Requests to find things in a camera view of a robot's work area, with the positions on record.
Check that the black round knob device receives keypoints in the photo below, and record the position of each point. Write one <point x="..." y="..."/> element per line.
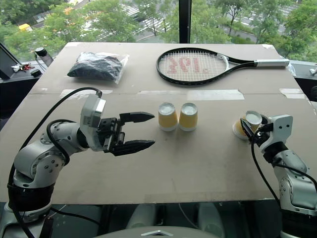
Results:
<point x="40" y="51"/>

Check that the keys with red tags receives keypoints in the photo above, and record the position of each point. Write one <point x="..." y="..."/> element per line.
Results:
<point x="23" y="67"/>

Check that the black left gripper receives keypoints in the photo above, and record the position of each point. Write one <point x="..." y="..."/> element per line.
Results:
<point x="111" y="131"/>

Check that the black window frame post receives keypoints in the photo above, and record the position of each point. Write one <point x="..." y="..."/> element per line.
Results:
<point x="185" y="21"/>

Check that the clear plastic wrap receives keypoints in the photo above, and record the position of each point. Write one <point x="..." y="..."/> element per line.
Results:
<point x="292" y="69"/>

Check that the pale rounded shape under table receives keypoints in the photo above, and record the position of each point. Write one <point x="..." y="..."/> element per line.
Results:
<point x="141" y="217"/>

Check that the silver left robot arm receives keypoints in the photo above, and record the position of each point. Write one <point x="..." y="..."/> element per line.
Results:
<point x="37" y="158"/>

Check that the yellow vehicle outside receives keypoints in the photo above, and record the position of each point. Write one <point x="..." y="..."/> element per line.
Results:
<point x="24" y="27"/>

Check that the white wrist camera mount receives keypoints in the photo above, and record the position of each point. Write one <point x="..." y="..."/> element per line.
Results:
<point x="92" y="109"/>
<point x="281" y="129"/>

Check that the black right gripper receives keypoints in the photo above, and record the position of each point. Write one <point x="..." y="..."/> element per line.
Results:
<point x="263" y="135"/>

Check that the small black round puck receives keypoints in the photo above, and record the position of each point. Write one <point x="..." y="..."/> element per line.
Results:
<point x="35" y="72"/>

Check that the black and white tennis racket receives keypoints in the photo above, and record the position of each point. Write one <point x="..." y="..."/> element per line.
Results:
<point x="224" y="60"/>

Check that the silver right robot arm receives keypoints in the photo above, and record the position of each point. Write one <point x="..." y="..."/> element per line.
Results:
<point x="294" y="183"/>

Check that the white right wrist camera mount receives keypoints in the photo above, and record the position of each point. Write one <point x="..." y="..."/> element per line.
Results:
<point x="281" y="129"/>

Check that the dark slanted panel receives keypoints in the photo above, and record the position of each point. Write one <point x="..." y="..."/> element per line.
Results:
<point x="7" y="62"/>

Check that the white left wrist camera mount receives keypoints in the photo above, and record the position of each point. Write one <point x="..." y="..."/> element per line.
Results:
<point x="92" y="109"/>

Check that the yellow and white paper cup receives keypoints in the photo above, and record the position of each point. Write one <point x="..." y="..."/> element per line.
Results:
<point x="168" y="117"/>
<point x="188" y="117"/>
<point x="253" y="118"/>

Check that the grey robot torso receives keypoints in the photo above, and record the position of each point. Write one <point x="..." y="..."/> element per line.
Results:
<point x="158" y="233"/>

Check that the plastic bag of black clothing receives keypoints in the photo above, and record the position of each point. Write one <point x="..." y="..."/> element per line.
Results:
<point x="96" y="67"/>

